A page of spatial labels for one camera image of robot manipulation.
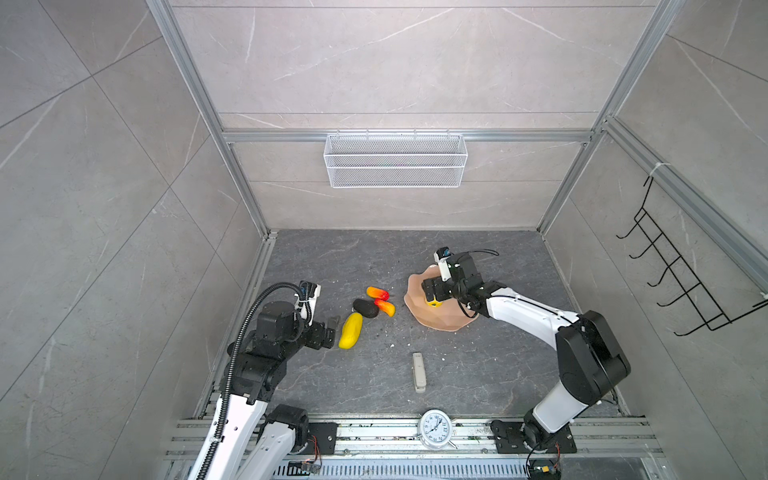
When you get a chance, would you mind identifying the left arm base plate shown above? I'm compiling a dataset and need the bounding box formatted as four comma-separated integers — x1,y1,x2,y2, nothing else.
300,422,339,456

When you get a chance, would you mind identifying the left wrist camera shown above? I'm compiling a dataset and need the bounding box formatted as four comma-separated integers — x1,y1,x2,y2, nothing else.
297,280,321,325

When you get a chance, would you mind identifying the white round clock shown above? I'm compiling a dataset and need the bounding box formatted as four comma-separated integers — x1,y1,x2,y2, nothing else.
417,409,453,450

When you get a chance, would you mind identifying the red orange fake mango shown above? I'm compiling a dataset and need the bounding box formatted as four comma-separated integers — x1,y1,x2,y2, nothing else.
366,286,390,301

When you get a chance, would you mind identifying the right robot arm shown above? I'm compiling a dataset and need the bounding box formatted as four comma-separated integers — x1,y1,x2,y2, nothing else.
421,247,631,451

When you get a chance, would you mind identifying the pink scalloped fruit bowl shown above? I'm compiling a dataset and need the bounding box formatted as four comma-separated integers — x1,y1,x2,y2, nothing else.
404,265,474,332

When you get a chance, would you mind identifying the beige rectangular bar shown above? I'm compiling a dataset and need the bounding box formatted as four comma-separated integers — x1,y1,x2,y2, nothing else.
412,352,427,393

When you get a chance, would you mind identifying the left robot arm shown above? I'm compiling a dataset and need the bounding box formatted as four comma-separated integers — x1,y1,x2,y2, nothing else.
187,281,335,479

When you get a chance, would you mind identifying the long yellow fake fruit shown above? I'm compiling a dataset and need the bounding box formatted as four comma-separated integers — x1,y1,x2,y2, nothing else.
338,312,364,350

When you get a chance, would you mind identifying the orange yellow fake mango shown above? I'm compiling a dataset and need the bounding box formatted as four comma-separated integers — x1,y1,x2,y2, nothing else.
374,299,396,317

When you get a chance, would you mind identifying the black wire hook rack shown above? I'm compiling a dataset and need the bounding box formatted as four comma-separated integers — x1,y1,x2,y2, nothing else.
615,176,767,338

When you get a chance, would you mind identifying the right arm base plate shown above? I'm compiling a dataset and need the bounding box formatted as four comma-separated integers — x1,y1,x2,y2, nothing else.
490,420,577,454

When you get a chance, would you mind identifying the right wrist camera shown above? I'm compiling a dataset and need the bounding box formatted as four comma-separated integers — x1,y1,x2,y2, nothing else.
434,247,453,282

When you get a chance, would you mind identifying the white wire mesh basket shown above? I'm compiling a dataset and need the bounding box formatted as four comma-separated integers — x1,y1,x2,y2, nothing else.
323,133,468,189

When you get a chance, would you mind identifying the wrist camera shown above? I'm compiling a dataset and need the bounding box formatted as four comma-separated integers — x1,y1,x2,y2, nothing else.
434,247,453,282
297,280,321,325

